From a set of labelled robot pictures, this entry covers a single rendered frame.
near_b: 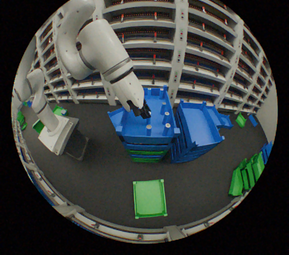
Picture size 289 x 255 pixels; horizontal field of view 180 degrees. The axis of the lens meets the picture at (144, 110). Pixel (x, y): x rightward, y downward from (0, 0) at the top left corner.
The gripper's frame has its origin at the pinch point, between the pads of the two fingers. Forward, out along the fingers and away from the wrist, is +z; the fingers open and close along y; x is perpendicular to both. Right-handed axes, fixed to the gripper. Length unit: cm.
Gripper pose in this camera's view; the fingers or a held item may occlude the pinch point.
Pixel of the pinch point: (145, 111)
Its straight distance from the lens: 30.8
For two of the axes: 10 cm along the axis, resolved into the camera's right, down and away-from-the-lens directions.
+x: 9.1, -2.7, -3.2
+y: -0.4, 7.0, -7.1
